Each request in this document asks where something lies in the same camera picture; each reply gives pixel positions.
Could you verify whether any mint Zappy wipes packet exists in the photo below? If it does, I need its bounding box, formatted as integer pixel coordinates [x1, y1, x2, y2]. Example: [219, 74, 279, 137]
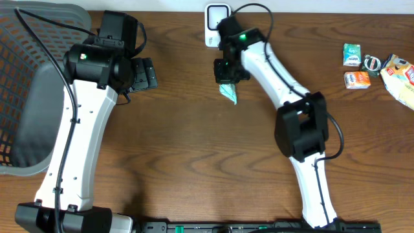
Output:
[219, 83, 237, 105]

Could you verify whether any teal tissue pack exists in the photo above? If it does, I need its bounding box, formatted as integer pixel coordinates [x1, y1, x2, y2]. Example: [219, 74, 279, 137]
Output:
[343, 43, 362, 67]

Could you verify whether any orange tissue pack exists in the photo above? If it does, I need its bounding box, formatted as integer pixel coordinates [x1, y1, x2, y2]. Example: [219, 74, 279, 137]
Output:
[343, 71, 371, 89]

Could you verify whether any Zam-Buk ointment tin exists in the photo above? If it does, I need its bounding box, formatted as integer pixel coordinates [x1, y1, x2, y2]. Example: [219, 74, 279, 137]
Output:
[360, 54, 384, 78]

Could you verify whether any large yellow wipes packet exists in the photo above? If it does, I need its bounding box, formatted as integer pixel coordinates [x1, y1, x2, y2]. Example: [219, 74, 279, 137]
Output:
[380, 54, 413, 109]

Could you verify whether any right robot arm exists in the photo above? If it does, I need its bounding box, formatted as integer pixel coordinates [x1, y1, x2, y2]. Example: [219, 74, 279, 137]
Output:
[214, 16, 337, 228]

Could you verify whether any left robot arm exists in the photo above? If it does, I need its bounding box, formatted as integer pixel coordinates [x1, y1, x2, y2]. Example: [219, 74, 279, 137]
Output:
[15, 10, 158, 232]

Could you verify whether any white barcode scanner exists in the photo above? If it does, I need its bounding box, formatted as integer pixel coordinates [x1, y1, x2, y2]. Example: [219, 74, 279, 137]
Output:
[204, 3, 232, 48]

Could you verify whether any grey plastic mesh basket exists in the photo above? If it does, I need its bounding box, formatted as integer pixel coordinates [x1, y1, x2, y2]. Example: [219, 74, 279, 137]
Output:
[1, 1, 91, 176]

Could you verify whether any black left camera cable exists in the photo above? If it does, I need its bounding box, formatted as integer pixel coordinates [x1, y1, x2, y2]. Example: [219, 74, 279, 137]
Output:
[13, 8, 98, 233]

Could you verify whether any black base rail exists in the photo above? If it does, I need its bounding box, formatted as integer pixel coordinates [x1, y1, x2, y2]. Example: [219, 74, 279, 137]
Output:
[134, 220, 382, 233]

